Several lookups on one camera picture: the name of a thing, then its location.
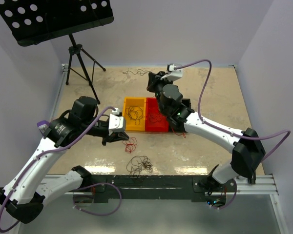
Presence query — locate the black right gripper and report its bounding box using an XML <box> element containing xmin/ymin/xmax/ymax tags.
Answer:
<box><xmin>147</xmin><ymin>71</ymin><xmax>175</xmax><ymax>114</ymax></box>

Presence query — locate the red wire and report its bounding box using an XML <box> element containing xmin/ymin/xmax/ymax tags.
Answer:
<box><xmin>122</xmin><ymin>136</ymin><xmax>138</xmax><ymax>154</ymax></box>
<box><xmin>147</xmin><ymin>112</ymin><xmax>168</xmax><ymax>125</ymax></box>
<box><xmin>172</xmin><ymin>125</ymin><xmax>186</xmax><ymax>138</ymax></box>

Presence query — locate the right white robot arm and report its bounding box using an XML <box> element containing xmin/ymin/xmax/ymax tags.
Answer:
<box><xmin>146</xmin><ymin>71</ymin><xmax>266</xmax><ymax>192</ymax></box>

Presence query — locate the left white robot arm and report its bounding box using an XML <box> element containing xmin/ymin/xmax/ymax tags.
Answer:
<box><xmin>0</xmin><ymin>96</ymin><xmax>129</xmax><ymax>224</ymax></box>

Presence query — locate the yellow plastic bin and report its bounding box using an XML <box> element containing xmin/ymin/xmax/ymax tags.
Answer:
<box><xmin>123</xmin><ymin>97</ymin><xmax>147</xmax><ymax>132</ymax></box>

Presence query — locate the red plastic bin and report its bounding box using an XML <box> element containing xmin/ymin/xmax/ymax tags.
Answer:
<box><xmin>145</xmin><ymin>97</ymin><xmax>169</xmax><ymax>133</ymax></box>

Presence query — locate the black plastic bin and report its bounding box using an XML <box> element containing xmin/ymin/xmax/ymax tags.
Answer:
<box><xmin>168</xmin><ymin>98</ymin><xmax>191</xmax><ymax>133</ymax></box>

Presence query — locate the purple plastic holder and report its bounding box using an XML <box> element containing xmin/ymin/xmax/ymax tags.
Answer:
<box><xmin>37</xmin><ymin>120</ymin><xmax>50</xmax><ymax>135</ymax></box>

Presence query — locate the black perforated music stand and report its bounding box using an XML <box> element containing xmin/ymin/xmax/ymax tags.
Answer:
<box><xmin>0</xmin><ymin>0</ymin><xmax>115</xmax><ymax>105</ymax></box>

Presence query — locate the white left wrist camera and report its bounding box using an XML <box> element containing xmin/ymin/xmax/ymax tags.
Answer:
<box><xmin>108</xmin><ymin>108</ymin><xmax>126</xmax><ymax>135</ymax></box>

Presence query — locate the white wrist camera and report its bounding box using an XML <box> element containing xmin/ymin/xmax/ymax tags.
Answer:
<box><xmin>108</xmin><ymin>108</ymin><xmax>126</xmax><ymax>135</ymax></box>
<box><xmin>160</xmin><ymin>63</ymin><xmax>183</xmax><ymax>82</ymax></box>

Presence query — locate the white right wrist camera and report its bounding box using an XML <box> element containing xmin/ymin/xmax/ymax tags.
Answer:
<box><xmin>160</xmin><ymin>63</ymin><xmax>183</xmax><ymax>82</ymax></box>

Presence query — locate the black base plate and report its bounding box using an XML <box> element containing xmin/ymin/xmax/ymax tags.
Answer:
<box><xmin>72</xmin><ymin>175</ymin><xmax>237</xmax><ymax>203</ymax></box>

